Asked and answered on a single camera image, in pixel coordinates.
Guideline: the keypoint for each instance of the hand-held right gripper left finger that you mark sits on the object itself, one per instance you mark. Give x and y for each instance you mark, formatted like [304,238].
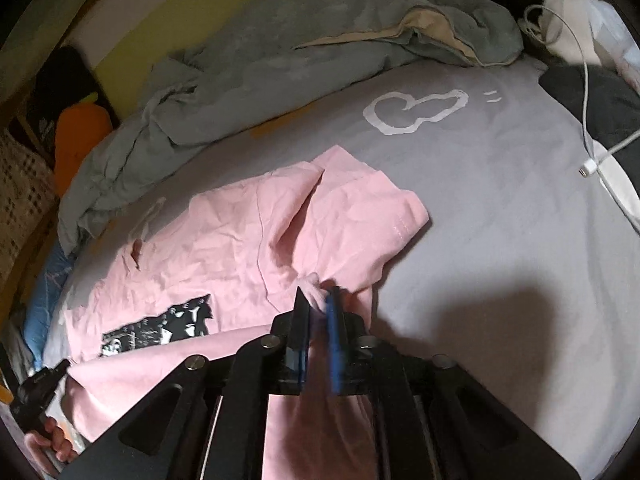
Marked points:
[300,345]

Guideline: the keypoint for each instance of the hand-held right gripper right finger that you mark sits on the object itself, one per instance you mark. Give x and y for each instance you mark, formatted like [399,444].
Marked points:
[334,345]

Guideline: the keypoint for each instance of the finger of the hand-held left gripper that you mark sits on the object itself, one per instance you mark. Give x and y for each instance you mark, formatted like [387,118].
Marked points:
[60,366]

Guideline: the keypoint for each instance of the pink printed t-shirt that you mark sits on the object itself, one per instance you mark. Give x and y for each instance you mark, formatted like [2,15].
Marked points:
[225,240]

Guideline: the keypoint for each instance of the person's left hand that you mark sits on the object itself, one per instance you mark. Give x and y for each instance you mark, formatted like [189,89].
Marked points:
[55,442]

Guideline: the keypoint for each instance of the blue pillow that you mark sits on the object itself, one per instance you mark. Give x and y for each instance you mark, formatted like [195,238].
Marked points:
[45,300]

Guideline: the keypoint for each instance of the checked pillow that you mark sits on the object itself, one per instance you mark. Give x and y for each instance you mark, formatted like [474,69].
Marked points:
[25,195]

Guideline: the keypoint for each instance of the grey printed bed sheet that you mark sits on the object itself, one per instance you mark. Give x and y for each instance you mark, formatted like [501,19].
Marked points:
[475,210]

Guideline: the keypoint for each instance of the dark printed cloth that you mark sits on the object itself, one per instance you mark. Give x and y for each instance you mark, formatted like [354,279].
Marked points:
[60,90]

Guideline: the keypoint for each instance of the grey-blue blanket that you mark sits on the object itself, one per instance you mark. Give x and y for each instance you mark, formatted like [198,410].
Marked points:
[280,60]

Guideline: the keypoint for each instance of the white cloth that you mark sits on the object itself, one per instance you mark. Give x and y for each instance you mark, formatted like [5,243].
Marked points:
[570,35]

